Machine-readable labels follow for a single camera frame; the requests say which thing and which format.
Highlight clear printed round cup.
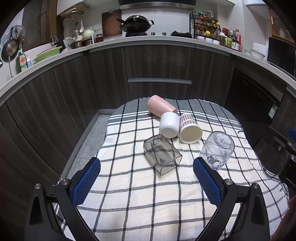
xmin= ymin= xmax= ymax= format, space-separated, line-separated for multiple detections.
xmin=199 ymin=131 xmax=235 ymax=171

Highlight wooden cutting board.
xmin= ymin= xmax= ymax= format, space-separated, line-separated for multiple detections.
xmin=102 ymin=10 xmax=122 ymax=37

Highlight grey drawer handle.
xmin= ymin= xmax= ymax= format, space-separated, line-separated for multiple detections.
xmin=128 ymin=78 xmax=193 ymax=85

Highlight range hood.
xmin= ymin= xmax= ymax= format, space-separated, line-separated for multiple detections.
xmin=118 ymin=0 xmax=197 ymax=10

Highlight black white checked cloth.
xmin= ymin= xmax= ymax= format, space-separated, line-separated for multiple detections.
xmin=52 ymin=97 xmax=290 ymax=241

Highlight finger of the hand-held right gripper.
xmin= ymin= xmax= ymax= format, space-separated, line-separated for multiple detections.
xmin=287 ymin=127 xmax=296 ymax=146

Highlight pink cup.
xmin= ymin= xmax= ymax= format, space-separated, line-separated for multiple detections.
xmin=147 ymin=95 xmax=178 ymax=117

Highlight white cup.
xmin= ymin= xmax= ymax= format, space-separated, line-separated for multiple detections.
xmin=159 ymin=112 xmax=181 ymax=139

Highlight grey transparent square cup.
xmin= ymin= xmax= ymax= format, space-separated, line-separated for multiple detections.
xmin=143 ymin=134 xmax=183 ymax=176

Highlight wood grain kitchen cabinet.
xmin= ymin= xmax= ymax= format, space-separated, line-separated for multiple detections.
xmin=0 ymin=43 xmax=296 ymax=186

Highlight hanging metal strainer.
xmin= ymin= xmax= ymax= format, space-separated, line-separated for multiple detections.
xmin=10 ymin=25 xmax=25 ymax=42

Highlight wall mounted wire rack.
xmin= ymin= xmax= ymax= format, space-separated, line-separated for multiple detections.
xmin=60 ymin=4 xmax=91 ymax=21

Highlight plaid patterned cup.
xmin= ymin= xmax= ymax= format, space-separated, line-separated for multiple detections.
xmin=179 ymin=113 xmax=203 ymax=144

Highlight steel pot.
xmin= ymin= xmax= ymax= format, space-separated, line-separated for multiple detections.
xmin=69 ymin=39 xmax=93 ymax=50

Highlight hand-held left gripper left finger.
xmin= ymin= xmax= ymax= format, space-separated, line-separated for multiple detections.
xmin=23 ymin=157 xmax=101 ymax=241

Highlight black spice rack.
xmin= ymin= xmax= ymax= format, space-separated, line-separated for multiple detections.
xmin=190 ymin=12 xmax=221 ymax=40

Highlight black gas stove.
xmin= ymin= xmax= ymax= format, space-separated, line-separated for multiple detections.
xmin=125 ymin=32 xmax=193 ymax=38

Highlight black microwave oven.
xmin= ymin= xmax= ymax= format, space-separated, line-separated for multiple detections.
xmin=267 ymin=37 xmax=296 ymax=77

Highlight black wok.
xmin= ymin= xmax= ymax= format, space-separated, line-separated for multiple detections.
xmin=116 ymin=15 xmax=154 ymax=33

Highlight hanging frying pan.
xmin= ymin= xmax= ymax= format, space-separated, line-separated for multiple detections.
xmin=1 ymin=27 xmax=19 ymax=62

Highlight person's right forearm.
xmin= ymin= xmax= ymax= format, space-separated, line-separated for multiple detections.
xmin=271 ymin=194 xmax=296 ymax=241

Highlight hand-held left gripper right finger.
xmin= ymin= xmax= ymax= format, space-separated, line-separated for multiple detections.
xmin=193 ymin=157 xmax=271 ymax=241

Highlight green dish soap bottle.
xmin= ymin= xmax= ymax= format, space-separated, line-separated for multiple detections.
xmin=16 ymin=52 xmax=28 ymax=73

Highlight black dishwasher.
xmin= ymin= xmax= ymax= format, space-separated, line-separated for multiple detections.
xmin=225 ymin=68 xmax=284 ymax=144

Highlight stack of white bowls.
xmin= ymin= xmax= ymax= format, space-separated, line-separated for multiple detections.
xmin=245 ymin=42 xmax=267 ymax=60

